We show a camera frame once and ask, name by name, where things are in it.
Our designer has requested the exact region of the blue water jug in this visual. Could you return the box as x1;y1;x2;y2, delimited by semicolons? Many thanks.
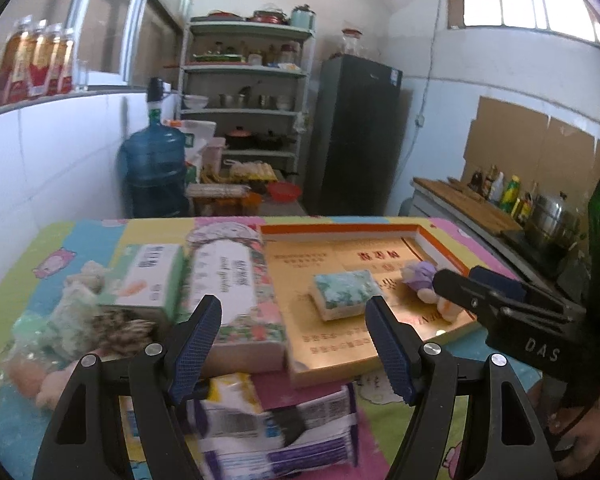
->
117;110;191;218

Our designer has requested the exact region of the red plastic basket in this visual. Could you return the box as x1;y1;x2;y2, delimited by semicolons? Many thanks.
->
267;182;302;203

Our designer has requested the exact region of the amber drink bottle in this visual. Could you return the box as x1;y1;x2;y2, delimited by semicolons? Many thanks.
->
0;16;35;107
60;27;77;93
45;22;66;96
29;19;52;98

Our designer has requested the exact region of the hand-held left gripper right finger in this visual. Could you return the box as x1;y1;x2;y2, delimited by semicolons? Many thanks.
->
365;296;558;480

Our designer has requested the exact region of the black induction cooker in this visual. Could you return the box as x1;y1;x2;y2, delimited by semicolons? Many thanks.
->
502;230;581;275

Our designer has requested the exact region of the dark grey fridge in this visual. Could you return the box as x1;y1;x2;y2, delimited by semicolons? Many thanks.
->
305;55;403;216

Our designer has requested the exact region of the yellow white bag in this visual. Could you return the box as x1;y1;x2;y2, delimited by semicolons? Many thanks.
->
180;372;281;461

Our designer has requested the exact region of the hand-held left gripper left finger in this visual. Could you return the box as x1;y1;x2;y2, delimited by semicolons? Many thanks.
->
32;294;223;480

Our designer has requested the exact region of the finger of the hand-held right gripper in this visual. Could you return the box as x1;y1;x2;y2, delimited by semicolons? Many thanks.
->
469;266;566;307
432;269;586;333

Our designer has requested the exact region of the aluminium sliding window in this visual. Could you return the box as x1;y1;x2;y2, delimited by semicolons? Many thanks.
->
70;0;191;87

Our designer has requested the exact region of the steel cooking pot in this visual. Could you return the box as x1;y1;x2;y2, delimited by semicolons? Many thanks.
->
525;191;584;253

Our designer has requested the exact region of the white metal shelf rack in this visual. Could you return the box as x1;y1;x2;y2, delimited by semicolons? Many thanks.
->
177;17;316;181

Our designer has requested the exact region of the brown speckled hedgehog plush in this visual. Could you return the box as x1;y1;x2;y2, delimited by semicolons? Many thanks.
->
92;307;157;358

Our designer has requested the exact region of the teal canister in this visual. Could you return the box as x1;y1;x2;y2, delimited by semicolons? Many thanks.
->
291;5;317;28

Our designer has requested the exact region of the clear plastic food box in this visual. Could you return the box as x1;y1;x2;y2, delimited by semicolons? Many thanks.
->
186;182;262;218

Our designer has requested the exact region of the green floral sponge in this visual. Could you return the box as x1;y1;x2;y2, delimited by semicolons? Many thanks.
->
308;269;383;322

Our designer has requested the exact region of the glass jar with red lid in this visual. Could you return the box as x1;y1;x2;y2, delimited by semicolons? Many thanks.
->
340;28;365;57

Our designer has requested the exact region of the cardboard wall sheet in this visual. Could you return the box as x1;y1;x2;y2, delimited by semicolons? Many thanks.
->
462;95;600;198

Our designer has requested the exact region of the orange cardboard box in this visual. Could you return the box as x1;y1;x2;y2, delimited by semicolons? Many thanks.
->
257;217;483;388

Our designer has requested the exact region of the purple plush toy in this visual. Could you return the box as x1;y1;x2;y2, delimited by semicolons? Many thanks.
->
400;260;463;322

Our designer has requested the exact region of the green fluffy towel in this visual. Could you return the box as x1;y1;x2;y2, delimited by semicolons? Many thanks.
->
12;285;103;361

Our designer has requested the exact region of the beige plush toy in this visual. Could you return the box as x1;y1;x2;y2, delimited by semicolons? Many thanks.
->
62;261;108;306

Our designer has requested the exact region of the black pot with red lid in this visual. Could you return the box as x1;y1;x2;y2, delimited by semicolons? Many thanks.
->
225;127;254;150

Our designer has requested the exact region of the pink plastic container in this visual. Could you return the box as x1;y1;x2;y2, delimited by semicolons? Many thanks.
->
202;137;227;176

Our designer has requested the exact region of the wooden cutting board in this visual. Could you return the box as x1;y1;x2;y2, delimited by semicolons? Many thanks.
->
414;177;523;233

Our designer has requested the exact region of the floral tissue pack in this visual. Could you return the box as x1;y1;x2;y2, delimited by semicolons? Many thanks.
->
177;222;288;373

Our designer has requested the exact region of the green white tissue box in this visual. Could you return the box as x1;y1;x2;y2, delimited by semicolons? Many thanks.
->
96;243;186;323

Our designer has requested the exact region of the black water pump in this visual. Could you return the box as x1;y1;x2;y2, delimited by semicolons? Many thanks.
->
146;77;173;111

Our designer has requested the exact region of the tray of eggs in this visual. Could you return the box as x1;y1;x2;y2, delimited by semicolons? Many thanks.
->
230;160;279;183

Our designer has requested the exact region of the wall cable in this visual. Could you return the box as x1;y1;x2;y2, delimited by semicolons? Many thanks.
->
404;25;437;188

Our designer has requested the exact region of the purple white packet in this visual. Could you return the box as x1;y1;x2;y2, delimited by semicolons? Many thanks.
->
202;385;359;480

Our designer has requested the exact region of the grey kitchen counter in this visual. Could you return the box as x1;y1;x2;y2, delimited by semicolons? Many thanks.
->
410;177;581;283

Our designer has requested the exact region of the row of condiment bottles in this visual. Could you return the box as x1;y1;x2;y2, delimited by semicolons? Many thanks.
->
470;164;538;224

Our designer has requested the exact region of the peach plush toy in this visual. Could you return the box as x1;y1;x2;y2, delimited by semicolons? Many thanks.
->
4;357;46;397

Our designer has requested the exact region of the person's right hand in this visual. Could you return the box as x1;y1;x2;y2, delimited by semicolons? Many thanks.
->
550;392;600;466

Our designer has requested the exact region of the white green carton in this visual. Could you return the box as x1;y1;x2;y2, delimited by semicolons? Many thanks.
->
177;120;217;183

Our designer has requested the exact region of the pink plush toy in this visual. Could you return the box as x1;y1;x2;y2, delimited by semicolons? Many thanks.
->
35;364;81;409

